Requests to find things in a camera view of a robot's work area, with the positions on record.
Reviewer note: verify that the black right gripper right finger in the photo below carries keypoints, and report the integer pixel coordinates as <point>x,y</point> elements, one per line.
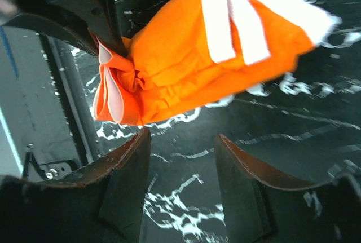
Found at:
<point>264,204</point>

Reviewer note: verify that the orange underwear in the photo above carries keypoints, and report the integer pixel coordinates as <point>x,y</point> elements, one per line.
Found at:
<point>194,52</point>

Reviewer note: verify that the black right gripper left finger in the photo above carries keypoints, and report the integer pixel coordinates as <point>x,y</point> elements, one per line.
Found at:
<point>100,202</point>

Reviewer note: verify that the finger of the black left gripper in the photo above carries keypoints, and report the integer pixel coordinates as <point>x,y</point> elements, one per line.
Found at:
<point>81,23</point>

